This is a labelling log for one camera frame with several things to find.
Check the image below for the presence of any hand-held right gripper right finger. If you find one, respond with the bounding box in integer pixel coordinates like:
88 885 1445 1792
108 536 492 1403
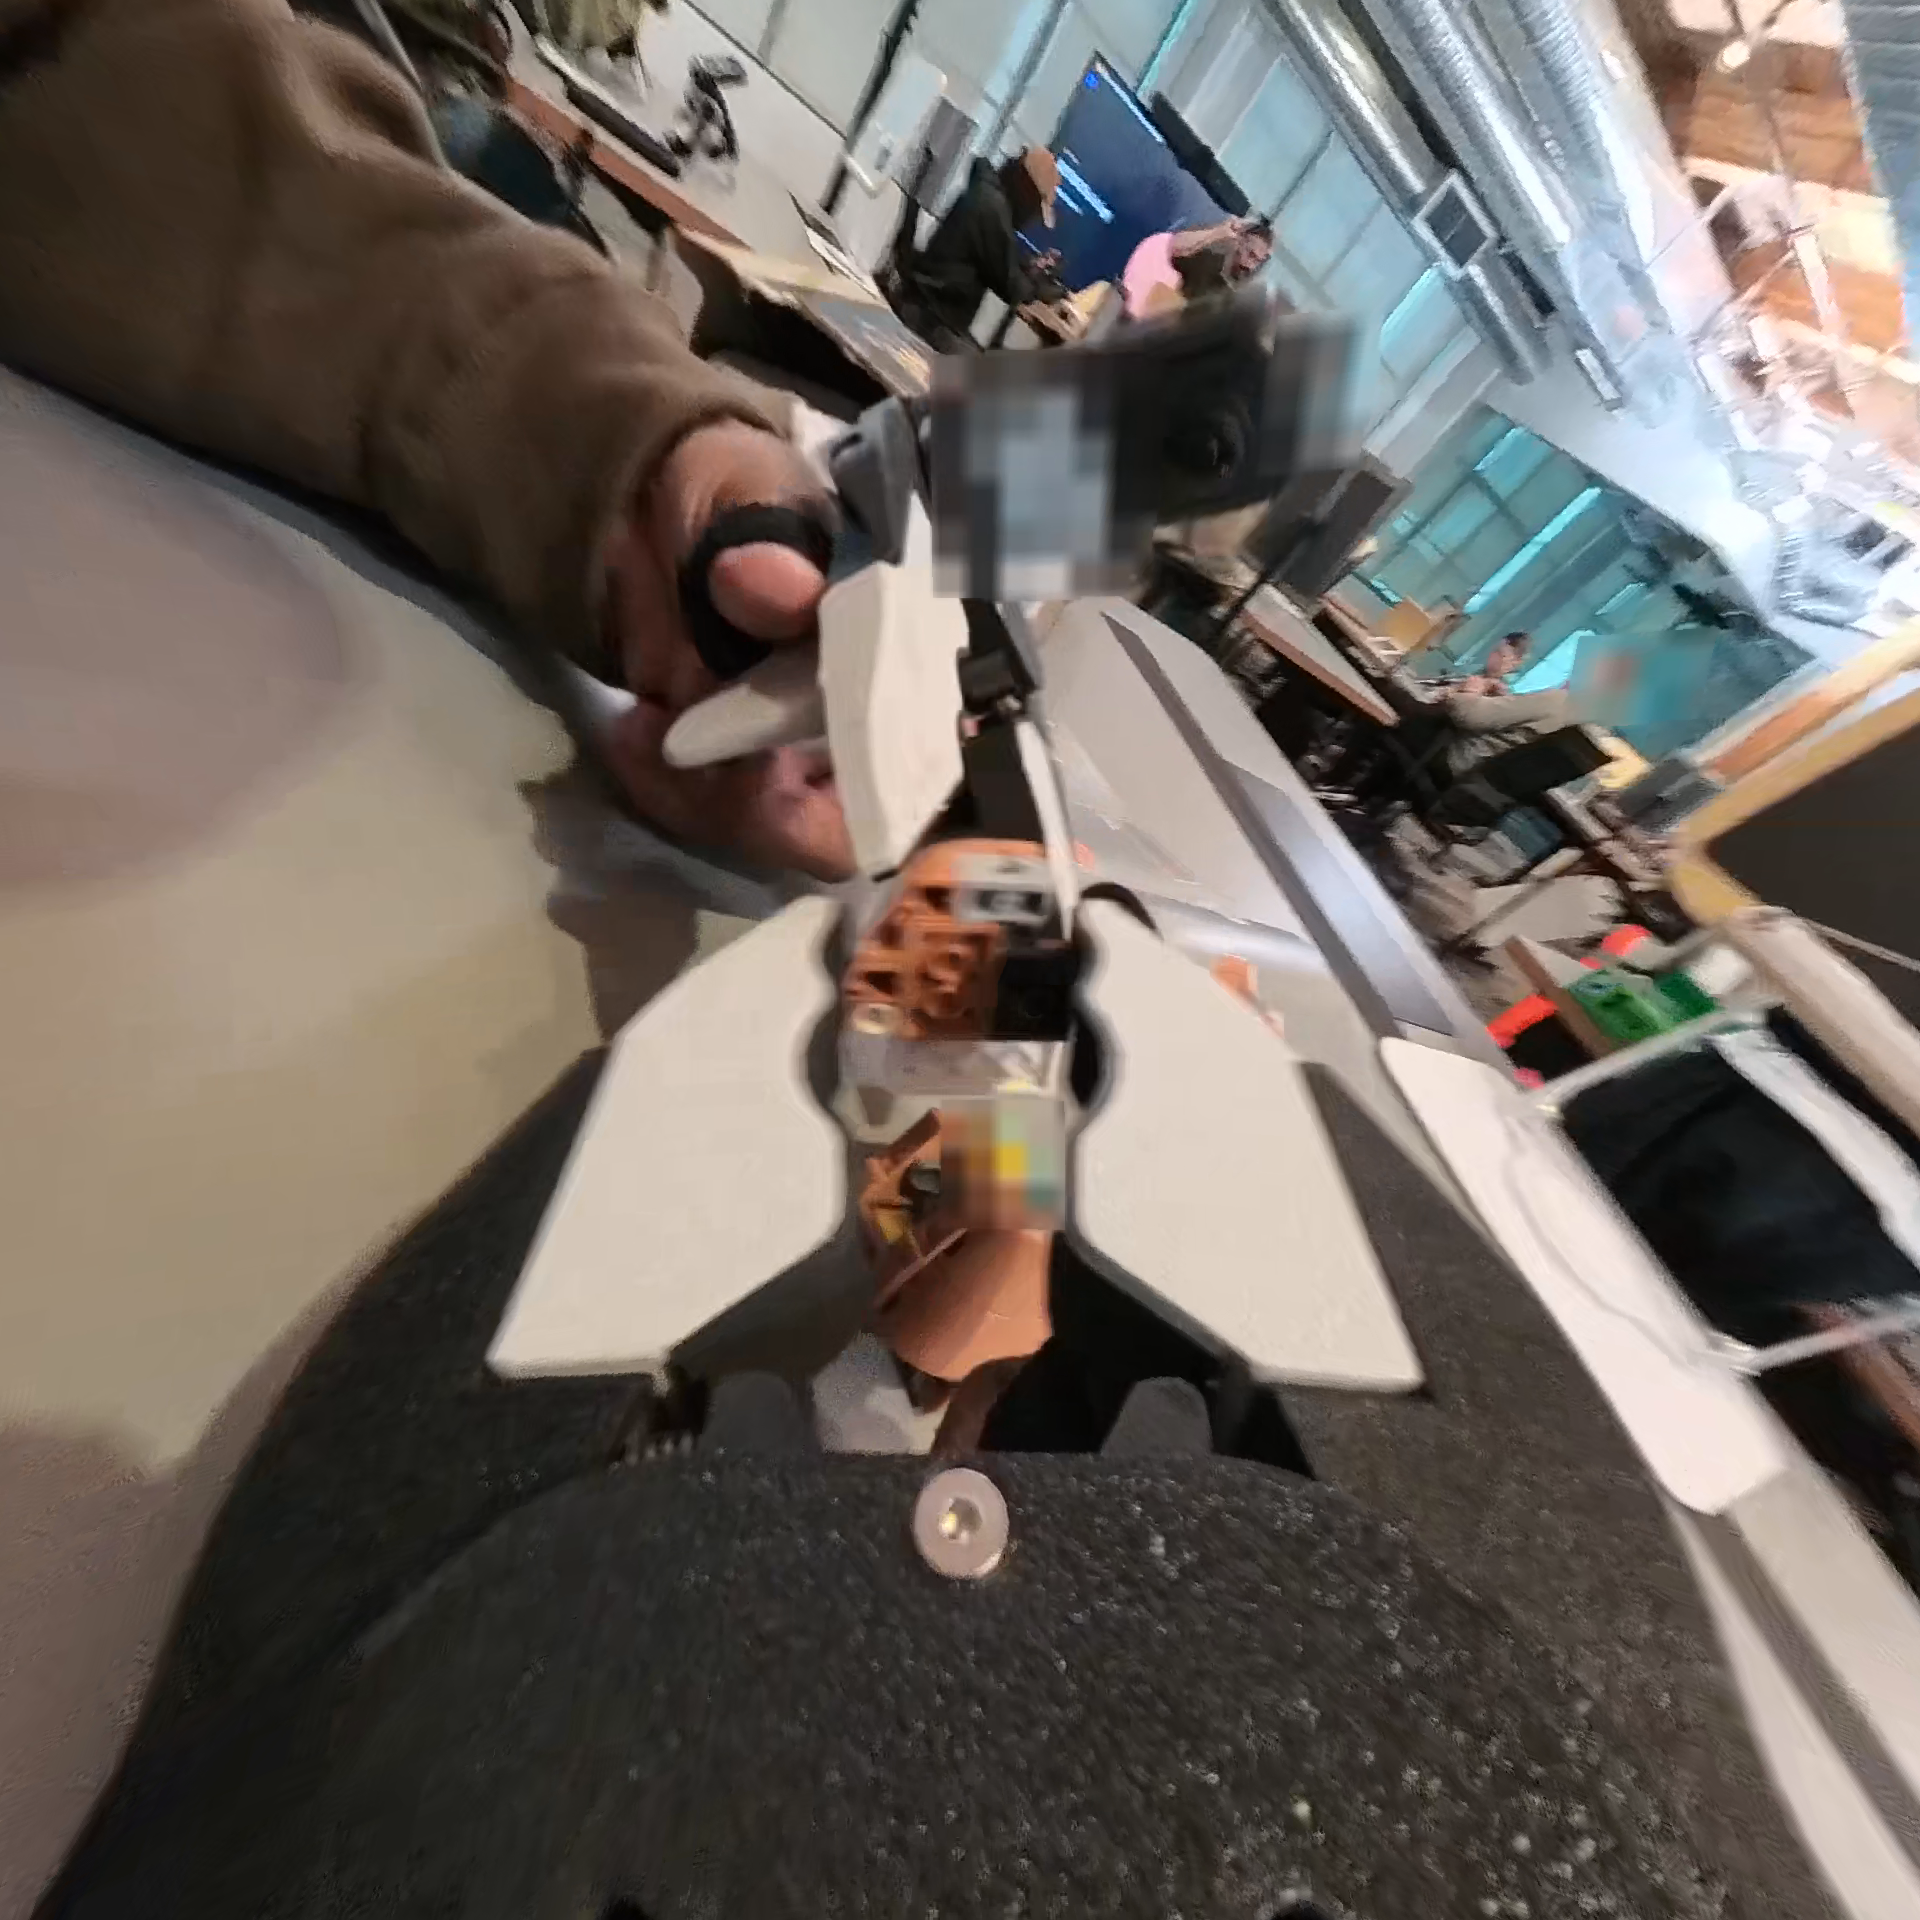
1068 905 1428 1393

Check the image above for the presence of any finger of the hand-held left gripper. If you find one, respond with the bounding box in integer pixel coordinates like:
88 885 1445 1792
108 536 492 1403
1018 719 1077 908
819 569 974 881

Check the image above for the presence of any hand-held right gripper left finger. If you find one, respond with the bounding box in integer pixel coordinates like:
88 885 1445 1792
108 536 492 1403
488 899 860 1382

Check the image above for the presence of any brown toy brick assembly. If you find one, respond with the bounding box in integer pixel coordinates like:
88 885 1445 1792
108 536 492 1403
840 838 1085 1112

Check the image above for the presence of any brown toy brick vehicle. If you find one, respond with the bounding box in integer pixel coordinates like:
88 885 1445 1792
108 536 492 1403
857 1103 1076 1389

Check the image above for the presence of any open grey booklet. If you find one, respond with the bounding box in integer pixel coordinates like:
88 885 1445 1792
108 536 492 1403
1035 720 1329 1052

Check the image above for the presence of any white stand with flat base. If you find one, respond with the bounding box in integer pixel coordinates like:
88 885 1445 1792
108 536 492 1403
1376 900 1920 1517

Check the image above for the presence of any green crate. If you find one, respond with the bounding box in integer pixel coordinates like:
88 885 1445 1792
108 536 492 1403
1564 966 1725 1054

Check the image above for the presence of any black panel with tan edge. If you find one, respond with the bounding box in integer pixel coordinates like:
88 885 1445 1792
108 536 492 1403
1668 622 1920 1052

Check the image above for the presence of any blue wall screen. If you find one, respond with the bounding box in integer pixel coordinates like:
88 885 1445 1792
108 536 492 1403
1045 54 1256 286

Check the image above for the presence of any silver air duct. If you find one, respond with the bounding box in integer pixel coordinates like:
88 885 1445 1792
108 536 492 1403
1266 0 1629 401

